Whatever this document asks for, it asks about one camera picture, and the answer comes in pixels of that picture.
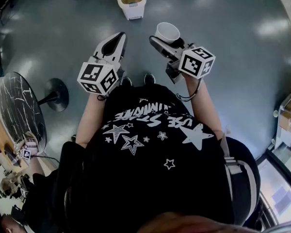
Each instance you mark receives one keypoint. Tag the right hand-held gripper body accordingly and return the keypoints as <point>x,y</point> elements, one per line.
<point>196,62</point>

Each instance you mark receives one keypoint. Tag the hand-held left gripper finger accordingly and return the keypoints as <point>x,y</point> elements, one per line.
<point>122,52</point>
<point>100,48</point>

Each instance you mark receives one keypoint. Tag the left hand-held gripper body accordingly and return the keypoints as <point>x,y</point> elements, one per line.
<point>97,78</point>

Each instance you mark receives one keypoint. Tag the white paper cup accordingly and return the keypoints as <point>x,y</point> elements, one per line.
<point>167,31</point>

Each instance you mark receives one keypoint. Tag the white trash bin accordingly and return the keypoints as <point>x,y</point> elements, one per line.
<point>133,11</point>

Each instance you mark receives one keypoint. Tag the dark teal round object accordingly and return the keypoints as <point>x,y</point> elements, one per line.
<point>134,2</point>

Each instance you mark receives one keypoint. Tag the person's right forearm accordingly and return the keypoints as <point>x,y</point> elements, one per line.
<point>203,105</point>

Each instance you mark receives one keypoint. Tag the person's left forearm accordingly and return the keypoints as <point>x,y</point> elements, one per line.
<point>91,115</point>

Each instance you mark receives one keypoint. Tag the person's black left shoe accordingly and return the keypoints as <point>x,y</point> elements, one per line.
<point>126,81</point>

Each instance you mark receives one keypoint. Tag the person's black shoe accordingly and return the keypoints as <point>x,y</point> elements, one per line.
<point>126,81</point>
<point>149,78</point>

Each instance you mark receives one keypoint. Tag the person's black right shoe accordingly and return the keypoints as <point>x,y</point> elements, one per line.
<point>149,78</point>

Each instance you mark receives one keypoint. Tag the black round marble table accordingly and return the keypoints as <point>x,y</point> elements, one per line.
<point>19,105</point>

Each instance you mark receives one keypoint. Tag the small white cup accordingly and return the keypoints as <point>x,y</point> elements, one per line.
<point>276,113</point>

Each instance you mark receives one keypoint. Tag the spare hand-held gripper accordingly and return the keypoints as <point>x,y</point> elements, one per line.
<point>26,149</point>

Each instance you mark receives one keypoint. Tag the black star-print T-shirt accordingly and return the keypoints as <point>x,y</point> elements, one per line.
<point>140,178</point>

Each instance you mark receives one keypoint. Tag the white shelf cabinet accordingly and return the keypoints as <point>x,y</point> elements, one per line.
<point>288,125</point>

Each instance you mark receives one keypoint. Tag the wooden board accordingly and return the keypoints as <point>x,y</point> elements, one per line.
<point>2,139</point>

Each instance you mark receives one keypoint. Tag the glass window wall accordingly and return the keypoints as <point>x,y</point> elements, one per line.
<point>279,193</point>

